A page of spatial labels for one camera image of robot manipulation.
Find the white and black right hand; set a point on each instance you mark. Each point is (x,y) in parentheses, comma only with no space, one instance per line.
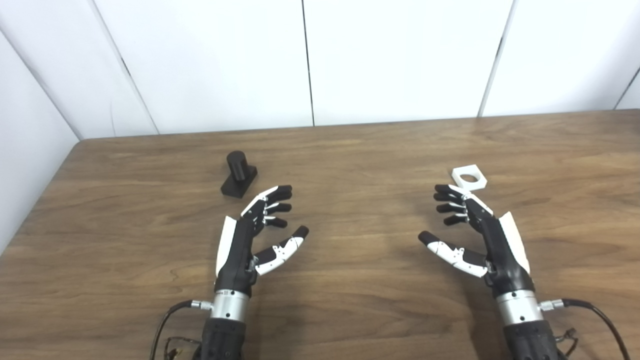
(505,260)

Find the white and black left hand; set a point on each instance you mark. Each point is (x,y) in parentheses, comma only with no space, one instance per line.
(237,250)

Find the black peg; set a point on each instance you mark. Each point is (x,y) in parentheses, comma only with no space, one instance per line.
(237,172)

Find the white square piece with hole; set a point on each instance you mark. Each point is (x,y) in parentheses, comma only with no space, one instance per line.
(481,183)

